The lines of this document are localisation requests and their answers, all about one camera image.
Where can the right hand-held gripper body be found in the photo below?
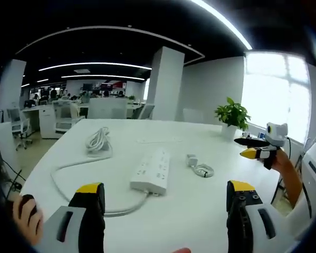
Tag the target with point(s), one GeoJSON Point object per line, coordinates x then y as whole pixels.
{"type": "Point", "coordinates": [277, 135]}

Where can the white charger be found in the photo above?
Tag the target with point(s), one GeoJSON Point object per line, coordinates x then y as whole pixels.
{"type": "Point", "coordinates": [191, 160]}

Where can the long ceiling light strip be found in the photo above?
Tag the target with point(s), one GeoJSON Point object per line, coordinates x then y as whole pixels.
{"type": "Point", "coordinates": [102, 76]}
{"type": "Point", "coordinates": [226, 22]}
{"type": "Point", "coordinates": [94, 64]}

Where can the green potted plant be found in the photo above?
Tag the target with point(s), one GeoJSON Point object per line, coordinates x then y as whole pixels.
{"type": "Point", "coordinates": [233, 113]}

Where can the person's right hand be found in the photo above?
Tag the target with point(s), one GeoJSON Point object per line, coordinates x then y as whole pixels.
{"type": "Point", "coordinates": [281, 159]}

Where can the red wall sign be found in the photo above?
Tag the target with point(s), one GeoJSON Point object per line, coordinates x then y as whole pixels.
{"type": "Point", "coordinates": [113, 85]}

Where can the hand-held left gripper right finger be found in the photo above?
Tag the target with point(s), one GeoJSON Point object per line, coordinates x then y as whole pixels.
{"type": "Point", "coordinates": [255, 224]}

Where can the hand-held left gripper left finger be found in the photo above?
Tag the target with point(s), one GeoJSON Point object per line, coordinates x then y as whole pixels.
{"type": "Point", "coordinates": [68, 226]}

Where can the white office desk with drawers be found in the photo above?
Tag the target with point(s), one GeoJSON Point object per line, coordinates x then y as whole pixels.
{"type": "Point", "coordinates": [46, 121]}

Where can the small blue box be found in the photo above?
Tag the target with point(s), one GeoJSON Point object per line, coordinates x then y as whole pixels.
{"type": "Point", "coordinates": [260, 135]}

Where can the white office chair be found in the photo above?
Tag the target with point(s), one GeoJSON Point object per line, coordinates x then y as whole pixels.
{"type": "Point", "coordinates": [146, 112]}
{"type": "Point", "coordinates": [65, 116]}
{"type": "Point", "coordinates": [18, 124]}

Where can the bright window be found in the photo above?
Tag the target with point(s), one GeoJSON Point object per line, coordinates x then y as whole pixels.
{"type": "Point", "coordinates": [274, 95]}

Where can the white partition panel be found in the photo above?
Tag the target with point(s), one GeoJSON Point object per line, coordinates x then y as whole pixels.
{"type": "Point", "coordinates": [107, 108]}

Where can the white square pillar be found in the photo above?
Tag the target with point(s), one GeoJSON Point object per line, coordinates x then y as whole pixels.
{"type": "Point", "coordinates": [166, 84]}
{"type": "Point", "coordinates": [11, 87]}

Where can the person's left hand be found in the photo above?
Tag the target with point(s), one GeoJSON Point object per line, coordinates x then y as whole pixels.
{"type": "Point", "coordinates": [35, 226]}

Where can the white power strip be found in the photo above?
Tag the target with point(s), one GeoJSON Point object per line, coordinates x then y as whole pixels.
{"type": "Point", "coordinates": [152, 171]}

